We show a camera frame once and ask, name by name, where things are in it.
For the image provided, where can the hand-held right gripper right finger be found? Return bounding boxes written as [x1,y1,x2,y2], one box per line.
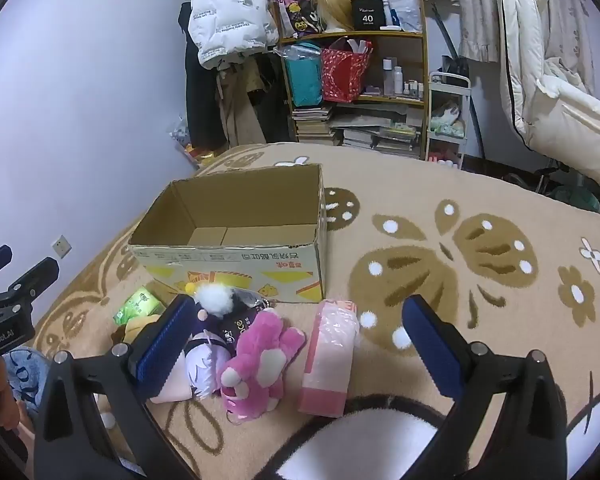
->
[401,295,571,480]

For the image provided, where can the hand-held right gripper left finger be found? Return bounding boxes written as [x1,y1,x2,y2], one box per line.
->
[32,294,201,480]

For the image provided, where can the yellow plush toy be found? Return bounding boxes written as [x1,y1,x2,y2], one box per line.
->
[111,314,162,347]

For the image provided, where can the green tissue pack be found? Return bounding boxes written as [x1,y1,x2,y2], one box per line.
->
[112,286,167,326]

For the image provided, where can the purple-haired plush doll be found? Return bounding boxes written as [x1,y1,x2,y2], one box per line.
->
[147,310,237,403]

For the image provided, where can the white fluffy plush charm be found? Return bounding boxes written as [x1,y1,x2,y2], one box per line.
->
[186,282,239,319]

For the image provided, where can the black printed pouch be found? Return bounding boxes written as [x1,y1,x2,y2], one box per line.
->
[219,289,272,347]

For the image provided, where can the pink plush bear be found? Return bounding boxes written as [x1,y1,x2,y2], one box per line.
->
[216,310,307,422]

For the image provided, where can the printed cardboard box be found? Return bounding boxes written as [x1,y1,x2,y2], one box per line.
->
[128,163,328,305]

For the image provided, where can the pink tissue pack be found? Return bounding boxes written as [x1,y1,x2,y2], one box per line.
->
[298,299,361,418]

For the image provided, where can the person's left hand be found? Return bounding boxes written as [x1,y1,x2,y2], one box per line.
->
[0,360,36,443]

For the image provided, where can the blue patterned clothing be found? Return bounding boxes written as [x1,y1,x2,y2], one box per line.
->
[2,345,51,406]

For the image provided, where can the plastic bag with toys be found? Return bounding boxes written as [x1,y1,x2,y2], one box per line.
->
[170,115,226,168]

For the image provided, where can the green plastic object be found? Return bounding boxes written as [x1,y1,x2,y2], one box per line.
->
[555,185,600,213]

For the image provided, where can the stack of books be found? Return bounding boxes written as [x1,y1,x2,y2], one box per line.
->
[292,105,426,158]

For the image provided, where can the beige hanging trousers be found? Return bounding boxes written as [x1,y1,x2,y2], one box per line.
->
[217,65,268,147]

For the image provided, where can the black hanging coat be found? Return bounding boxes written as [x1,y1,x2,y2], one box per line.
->
[178,2,227,148]

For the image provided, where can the dark hanging clothes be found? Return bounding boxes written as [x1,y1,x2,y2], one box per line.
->
[250,52,295,143]

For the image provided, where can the white trolley cart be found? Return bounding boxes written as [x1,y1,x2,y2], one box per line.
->
[426,72,471,170]

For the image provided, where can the red gift bag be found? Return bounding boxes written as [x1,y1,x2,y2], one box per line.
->
[321,42,373,103]

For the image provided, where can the white quilted coat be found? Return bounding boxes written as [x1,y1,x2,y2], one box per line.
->
[490,0,600,191]

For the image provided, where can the teal bag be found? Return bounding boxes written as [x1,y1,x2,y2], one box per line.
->
[281,45,325,108]

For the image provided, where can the wooden shelf rack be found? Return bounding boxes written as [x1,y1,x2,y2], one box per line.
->
[275,0,428,161]

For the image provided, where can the white puffer jacket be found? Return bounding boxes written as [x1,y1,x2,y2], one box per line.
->
[187,0,280,71]

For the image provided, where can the floral curtain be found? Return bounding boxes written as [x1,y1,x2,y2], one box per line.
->
[420,0,511,63]

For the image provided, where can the black box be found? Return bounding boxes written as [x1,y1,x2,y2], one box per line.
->
[351,0,385,28]

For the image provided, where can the clear plastic bag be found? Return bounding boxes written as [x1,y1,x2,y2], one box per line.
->
[384,0,423,33]

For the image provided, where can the blonde wig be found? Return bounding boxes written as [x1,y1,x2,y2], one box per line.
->
[311,0,361,33]

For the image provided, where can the purple patterned bag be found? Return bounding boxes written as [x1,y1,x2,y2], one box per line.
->
[272,0,321,38]

